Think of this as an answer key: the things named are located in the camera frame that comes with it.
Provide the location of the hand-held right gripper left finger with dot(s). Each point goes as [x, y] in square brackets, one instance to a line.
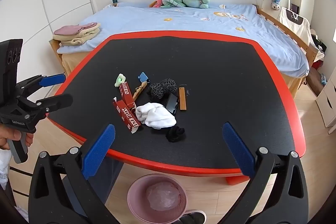
[99, 150]

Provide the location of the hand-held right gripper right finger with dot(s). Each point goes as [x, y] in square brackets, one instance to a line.
[237, 150]

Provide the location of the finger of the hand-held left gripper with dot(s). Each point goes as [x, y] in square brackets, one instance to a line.
[53, 79]
[56, 102]

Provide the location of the red cardboard box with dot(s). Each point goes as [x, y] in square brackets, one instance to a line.
[126, 115]
[126, 92]

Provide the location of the pink waste bin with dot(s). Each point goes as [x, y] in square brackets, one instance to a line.
[136, 203]

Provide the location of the black scrunchie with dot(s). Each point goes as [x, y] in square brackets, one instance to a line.
[175, 134]

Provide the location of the green and white hair clip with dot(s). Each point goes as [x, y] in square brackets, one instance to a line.
[120, 80]

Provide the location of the white sock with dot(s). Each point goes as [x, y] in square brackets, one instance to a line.
[156, 115]

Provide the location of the wooden clothespin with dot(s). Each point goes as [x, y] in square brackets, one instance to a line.
[139, 91]

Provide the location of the brown wooden strip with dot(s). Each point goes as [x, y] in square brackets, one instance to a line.
[183, 98]

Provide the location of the small black box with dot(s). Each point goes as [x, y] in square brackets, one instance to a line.
[172, 103]

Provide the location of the person's left hand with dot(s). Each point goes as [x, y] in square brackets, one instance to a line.
[6, 136]

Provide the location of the folded beige towel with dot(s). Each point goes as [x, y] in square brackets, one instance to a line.
[78, 39]

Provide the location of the folded pink towel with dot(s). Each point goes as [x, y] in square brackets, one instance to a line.
[73, 28]

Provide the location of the clear plastic bin liner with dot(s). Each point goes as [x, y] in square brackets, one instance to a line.
[162, 196]

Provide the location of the black slipper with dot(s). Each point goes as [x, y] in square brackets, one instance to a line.
[193, 217]

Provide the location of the blue binder clip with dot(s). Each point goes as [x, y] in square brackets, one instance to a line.
[143, 77]

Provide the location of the red and black table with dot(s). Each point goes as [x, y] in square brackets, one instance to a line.
[210, 69]

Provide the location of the black patterned sock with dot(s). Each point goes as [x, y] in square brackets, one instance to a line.
[161, 88]

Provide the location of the white drawer cabinet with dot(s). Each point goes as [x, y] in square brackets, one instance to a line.
[328, 106]

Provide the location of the blue toy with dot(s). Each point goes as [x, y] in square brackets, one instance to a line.
[323, 79]

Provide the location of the red bag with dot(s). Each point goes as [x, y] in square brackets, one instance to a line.
[317, 64]

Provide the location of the light blue bedsheet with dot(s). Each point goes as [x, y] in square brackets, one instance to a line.
[157, 19]

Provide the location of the wooden bed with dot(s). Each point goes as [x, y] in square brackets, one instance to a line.
[288, 27]

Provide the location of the black bag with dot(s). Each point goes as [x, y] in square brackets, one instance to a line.
[319, 44]

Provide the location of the white garment with black trim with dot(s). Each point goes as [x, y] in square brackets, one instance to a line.
[295, 24]

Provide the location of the green striped plush toy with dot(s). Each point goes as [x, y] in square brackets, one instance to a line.
[173, 1]

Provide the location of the hanging owl plush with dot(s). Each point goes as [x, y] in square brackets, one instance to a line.
[275, 6]

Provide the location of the dark picture frame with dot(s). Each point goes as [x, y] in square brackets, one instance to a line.
[294, 8]

